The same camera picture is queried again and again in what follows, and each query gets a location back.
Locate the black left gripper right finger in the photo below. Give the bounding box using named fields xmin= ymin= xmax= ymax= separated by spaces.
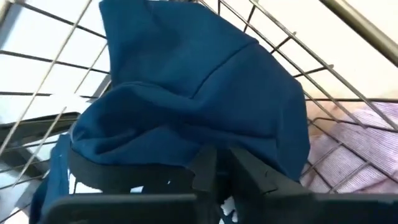
xmin=229 ymin=146 xmax=398 ymax=224

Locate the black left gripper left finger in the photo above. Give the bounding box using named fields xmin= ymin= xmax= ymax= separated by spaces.
xmin=39 ymin=145 xmax=218 ymax=224

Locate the pink knit cloth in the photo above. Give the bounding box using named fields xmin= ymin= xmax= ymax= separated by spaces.
xmin=300 ymin=101 xmax=398 ymax=195

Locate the dark teal cloth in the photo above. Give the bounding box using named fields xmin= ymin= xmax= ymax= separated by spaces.
xmin=29 ymin=0 xmax=312 ymax=224

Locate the black metal table frame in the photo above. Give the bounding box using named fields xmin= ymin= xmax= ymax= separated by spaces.
xmin=0 ymin=111 xmax=80 ymax=175

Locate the metal wire basket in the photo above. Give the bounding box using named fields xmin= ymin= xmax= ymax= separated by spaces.
xmin=0 ymin=0 xmax=398 ymax=224

